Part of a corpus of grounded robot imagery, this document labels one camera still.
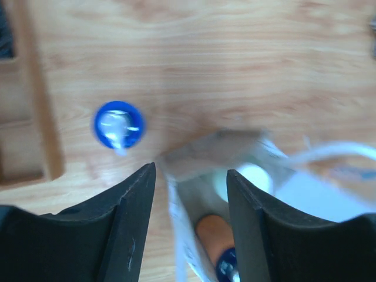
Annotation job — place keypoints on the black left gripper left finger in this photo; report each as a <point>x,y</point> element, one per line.
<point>100,239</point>

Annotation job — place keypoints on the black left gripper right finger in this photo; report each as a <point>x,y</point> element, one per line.
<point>276,242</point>

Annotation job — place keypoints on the beige canvas bag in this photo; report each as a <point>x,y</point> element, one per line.
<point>318,181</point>

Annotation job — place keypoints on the orange bottle blue pump collar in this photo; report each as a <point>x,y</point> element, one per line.
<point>118,125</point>

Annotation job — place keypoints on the wooden compartment tray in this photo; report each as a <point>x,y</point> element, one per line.
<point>30,148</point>

